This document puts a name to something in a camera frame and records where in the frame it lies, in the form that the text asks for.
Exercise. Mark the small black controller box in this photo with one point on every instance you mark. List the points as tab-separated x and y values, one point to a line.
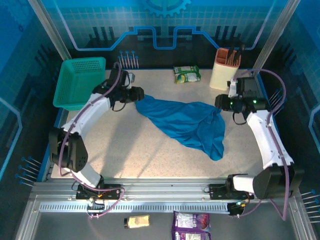
235	210

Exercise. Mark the yellow wrapped snack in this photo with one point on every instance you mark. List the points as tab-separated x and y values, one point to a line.
137	221

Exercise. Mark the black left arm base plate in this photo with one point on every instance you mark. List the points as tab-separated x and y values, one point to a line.
115	187

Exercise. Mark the aluminium frame post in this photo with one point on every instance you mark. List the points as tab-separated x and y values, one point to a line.
272	35
50	30

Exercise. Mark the green snack packet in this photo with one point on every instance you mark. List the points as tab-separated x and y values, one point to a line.
187	74

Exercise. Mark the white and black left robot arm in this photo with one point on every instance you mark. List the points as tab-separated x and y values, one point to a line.
82	115

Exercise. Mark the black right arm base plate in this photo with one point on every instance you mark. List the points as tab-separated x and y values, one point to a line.
216	191

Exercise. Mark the beige utensil holder orange rim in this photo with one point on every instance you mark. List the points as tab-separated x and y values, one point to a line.
221	75

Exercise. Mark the purple snack packet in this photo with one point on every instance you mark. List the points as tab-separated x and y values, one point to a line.
191	226

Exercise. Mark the aluminium rail beam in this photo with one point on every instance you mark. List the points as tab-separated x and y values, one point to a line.
162	190

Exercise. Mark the green plastic basket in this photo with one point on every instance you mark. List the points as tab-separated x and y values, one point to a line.
80	82

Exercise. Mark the blue t-shirt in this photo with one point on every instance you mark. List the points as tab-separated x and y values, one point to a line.
185	120

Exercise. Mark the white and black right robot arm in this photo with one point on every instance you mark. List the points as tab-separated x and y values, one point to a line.
265	135

